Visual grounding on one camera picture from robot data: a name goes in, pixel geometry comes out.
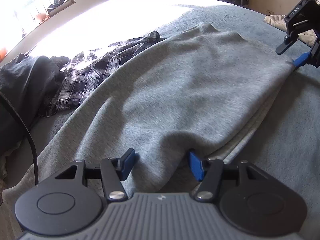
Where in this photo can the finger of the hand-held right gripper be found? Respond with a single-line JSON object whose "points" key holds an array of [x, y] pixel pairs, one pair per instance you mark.
{"points": [[285, 45], [301, 59]]}

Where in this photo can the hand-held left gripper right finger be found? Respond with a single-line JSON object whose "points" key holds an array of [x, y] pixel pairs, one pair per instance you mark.
{"points": [[195, 167]]}

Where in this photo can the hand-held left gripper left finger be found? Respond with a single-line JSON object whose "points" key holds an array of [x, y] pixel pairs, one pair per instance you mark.
{"points": [[127, 165]]}

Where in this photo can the grey hoodie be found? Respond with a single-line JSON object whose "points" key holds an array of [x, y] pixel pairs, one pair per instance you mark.
{"points": [[180, 85]]}

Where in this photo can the beige cloth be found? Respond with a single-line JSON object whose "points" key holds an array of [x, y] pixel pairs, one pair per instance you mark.
{"points": [[275, 21]]}

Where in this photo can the grey bed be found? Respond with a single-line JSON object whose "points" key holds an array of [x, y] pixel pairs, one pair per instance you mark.
{"points": [[287, 110]]}

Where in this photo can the dark plaid shirt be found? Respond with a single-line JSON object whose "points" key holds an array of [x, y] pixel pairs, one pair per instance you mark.
{"points": [[87, 75]]}

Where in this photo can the dark navy garment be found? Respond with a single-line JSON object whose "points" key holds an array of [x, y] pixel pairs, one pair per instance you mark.
{"points": [[30, 80]]}

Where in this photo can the orange bag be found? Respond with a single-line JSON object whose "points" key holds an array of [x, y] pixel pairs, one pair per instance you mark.
{"points": [[3, 53]]}

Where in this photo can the pink pot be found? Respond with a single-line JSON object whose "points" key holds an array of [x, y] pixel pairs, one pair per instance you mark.
{"points": [[41, 17]]}

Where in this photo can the dark items on windowsill box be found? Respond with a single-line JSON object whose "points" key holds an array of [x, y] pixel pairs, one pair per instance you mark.
{"points": [[60, 5]]}

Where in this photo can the wall socket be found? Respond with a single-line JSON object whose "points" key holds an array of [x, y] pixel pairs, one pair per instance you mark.
{"points": [[269, 12]]}

